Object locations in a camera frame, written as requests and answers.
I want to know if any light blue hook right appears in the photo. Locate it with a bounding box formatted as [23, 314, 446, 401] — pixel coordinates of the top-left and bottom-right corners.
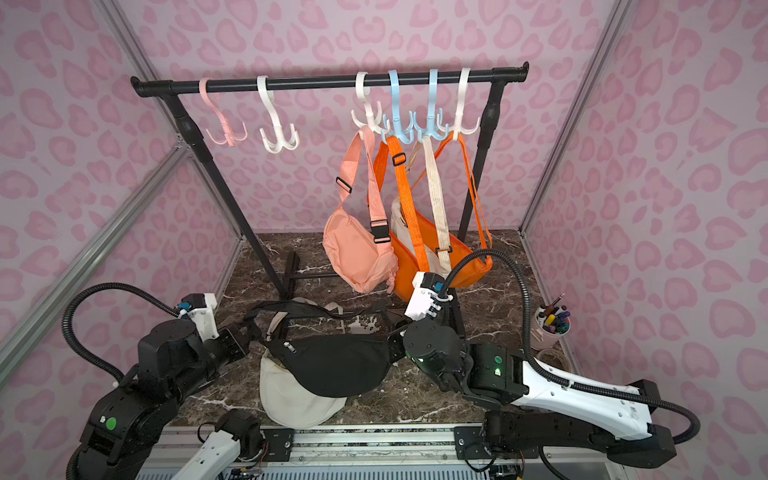
[411, 69, 447, 141]

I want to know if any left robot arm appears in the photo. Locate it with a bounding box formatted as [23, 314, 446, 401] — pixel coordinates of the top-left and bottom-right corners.
[65, 318, 262, 479]

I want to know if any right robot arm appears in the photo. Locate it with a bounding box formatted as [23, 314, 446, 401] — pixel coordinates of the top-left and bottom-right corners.
[387, 319, 677, 469]

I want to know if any pink sling bag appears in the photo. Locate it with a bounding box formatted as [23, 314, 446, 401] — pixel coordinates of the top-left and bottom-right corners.
[323, 127, 398, 293]

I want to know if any orange sling bag front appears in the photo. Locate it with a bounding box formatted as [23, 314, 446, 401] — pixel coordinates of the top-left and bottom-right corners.
[373, 136, 441, 302]

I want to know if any orange bag thin strap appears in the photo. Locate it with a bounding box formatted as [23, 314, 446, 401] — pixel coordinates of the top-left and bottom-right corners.
[413, 131, 494, 289]

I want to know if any white hook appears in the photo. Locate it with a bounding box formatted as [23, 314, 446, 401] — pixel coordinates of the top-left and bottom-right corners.
[350, 71, 385, 134]
[449, 67, 481, 141]
[256, 76, 300, 154]

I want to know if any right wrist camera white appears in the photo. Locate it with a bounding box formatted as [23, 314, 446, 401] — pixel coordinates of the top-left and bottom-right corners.
[405, 272, 453, 321]

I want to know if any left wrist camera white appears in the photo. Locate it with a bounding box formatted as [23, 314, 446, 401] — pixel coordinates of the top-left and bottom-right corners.
[177, 293, 219, 341]

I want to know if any cream white sling bag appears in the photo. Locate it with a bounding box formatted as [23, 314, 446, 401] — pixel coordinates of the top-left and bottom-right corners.
[260, 311, 347, 429]

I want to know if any light blue hook left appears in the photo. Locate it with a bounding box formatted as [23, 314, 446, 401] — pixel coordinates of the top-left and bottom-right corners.
[381, 70, 415, 145]

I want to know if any white hook rightmost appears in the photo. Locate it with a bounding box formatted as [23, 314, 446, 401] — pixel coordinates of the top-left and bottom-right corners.
[449, 67, 481, 141]

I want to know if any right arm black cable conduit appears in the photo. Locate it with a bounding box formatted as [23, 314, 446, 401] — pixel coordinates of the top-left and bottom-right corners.
[439, 248, 702, 446]

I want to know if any pink pen cup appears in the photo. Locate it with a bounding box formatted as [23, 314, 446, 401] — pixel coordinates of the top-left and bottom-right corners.
[528, 294, 571, 350]

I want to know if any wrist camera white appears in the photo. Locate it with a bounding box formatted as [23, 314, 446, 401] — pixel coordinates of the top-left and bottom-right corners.
[177, 293, 219, 341]
[405, 272, 453, 321]

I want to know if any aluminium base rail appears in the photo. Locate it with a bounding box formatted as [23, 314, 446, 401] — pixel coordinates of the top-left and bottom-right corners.
[139, 422, 631, 480]

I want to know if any pink multi-prong hook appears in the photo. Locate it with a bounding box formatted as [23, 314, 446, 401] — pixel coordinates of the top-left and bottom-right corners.
[198, 77, 249, 147]

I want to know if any black clothes rack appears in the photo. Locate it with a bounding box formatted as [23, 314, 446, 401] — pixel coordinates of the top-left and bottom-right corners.
[130, 61, 530, 300]

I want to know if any light blue hook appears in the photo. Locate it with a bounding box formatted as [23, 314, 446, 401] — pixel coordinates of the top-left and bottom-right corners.
[381, 70, 415, 145]
[411, 69, 447, 141]

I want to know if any white orange sling bag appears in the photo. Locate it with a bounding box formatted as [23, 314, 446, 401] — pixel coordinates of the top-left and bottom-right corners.
[409, 138, 452, 276]

